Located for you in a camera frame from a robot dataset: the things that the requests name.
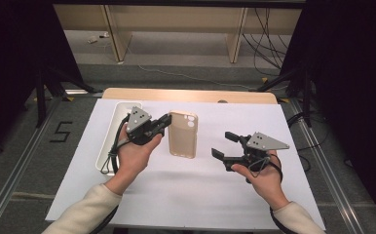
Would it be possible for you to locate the white paper sheet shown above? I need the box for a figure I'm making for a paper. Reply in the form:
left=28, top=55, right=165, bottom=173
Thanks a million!
left=45, top=98, right=326, bottom=232

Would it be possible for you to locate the bundle of black hanging cables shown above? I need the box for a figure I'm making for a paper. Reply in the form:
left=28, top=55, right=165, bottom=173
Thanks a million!
left=243, top=8, right=289, bottom=78

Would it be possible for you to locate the black floor cable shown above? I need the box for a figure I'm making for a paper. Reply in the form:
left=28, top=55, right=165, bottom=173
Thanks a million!
left=286, top=111, right=330, bottom=174

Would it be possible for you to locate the black metal stand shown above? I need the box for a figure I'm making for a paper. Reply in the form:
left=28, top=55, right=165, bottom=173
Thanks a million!
left=257, top=67, right=315, bottom=129
left=34, top=64, right=103, bottom=129

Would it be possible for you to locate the black curtain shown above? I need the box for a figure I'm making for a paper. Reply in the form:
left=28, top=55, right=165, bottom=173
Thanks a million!
left=280, top=0, right=376, bottom=230
left=0, top=0, right=84, bottom=161

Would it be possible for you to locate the person's left hand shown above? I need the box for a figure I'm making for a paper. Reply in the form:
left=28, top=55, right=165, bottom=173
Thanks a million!
left=104, top=127, right=164, bottom=196

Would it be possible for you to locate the beige phone case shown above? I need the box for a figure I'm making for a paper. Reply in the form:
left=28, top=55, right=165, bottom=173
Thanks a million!
left=168, top=110, right=199, bottom=160

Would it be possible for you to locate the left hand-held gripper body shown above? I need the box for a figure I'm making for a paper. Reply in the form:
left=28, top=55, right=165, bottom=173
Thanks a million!
left=126, top=105, right=165, bottom=146

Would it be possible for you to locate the right hand-held gripper black cable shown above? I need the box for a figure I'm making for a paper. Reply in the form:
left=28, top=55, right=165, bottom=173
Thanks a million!
left=247, top=153, right=289, bottom=234

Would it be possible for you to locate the aluminium floor rail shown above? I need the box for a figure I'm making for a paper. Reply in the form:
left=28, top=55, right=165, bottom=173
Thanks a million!
left=289, top=98, right=361, bottom=234
left=0, top=97, right=63, bottom=234

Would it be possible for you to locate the left hand-held gripper black cable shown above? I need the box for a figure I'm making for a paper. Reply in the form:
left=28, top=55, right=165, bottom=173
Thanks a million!
left=90, top=115, right=131, bottom=234

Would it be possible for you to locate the white plastic storage bin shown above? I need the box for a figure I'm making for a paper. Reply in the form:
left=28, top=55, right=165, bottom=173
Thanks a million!
left=94, top=100, right=143, bottom=176

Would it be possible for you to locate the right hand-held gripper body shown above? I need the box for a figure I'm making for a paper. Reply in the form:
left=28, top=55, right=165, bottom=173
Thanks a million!
left=222, top=131, right=291, bottom=174

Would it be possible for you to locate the light wooden desk frame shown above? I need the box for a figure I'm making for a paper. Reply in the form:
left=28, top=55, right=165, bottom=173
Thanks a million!
left=53, top=3, right=303, bottom=64

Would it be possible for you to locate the person's right hand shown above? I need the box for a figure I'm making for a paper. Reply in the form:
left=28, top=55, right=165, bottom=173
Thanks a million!
left=230, top=149, right=290, bottom=212

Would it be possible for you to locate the light wooden table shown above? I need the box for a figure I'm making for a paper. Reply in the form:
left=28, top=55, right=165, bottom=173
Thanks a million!
left=101, top=87, right=279, bottom=105

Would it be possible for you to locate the small white plug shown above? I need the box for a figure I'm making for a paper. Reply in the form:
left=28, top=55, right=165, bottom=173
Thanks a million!
left=87, top=31, right=111, bottom=45

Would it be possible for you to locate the hand-held gripper black cable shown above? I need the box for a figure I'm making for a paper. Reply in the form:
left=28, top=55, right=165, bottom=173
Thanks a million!
left=247, top=153, right=289, bottom=234
left=90, top=115, right=131, bottom=234

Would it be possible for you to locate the thin white floor cable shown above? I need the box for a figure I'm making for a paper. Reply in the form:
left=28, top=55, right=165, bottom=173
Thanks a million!
left=104, top=32, right=252, bottom=91

